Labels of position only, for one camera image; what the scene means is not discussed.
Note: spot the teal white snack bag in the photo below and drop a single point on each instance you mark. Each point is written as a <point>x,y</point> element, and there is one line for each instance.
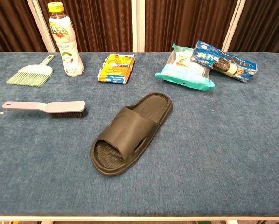
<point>183,77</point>

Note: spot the brown pleated curtain panel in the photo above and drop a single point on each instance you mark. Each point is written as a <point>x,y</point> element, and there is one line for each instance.
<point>11,23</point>
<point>265,23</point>
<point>183,21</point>
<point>102,23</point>

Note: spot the yellow orange snack pack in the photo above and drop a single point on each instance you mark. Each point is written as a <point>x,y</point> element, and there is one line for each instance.
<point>116,70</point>

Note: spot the tea bottle with yellow cap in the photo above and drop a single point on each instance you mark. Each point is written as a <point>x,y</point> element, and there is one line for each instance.
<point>68,53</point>

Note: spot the white partition post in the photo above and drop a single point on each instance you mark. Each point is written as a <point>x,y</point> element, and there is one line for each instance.
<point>138,23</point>
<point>232,25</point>
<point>40,25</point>

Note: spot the black rubber slipper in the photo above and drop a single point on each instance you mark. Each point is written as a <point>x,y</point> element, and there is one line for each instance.
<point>130,126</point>

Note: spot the grey shoe brush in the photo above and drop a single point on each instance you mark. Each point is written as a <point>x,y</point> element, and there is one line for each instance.
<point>64,107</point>

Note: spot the green mini broom brush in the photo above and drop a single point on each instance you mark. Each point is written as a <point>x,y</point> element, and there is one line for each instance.
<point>34,72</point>

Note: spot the blue cookie box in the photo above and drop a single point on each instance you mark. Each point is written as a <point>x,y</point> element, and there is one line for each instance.
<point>242,67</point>

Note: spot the white table frame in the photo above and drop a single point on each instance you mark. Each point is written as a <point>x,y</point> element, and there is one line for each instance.
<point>139,219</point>

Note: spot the blue fabric table cover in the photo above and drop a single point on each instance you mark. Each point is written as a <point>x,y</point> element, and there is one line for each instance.
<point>200,151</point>

